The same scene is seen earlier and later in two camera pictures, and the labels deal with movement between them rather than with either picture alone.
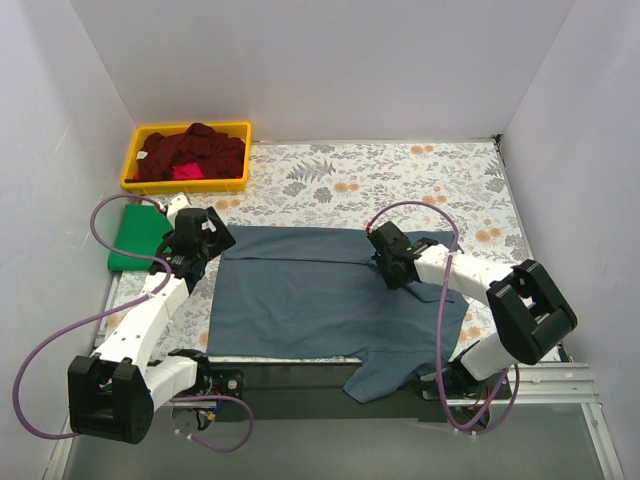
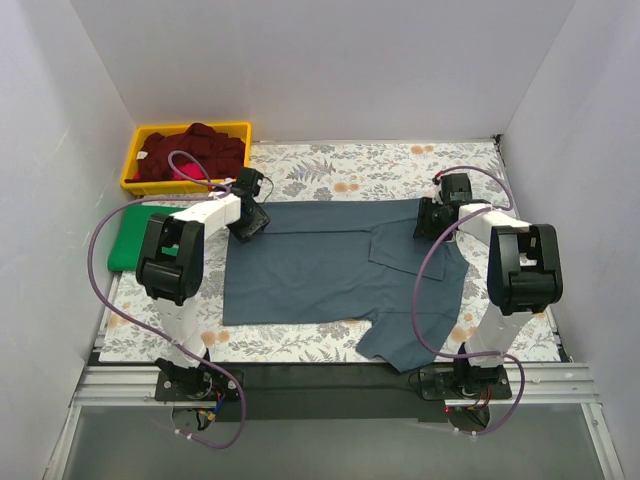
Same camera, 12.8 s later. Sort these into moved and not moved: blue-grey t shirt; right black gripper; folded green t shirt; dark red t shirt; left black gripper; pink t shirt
Moved: right black gripper; blue-grey t shirt; left black gripper
Not moved: pink t shirt; folded green t shirt; dark red t shirt
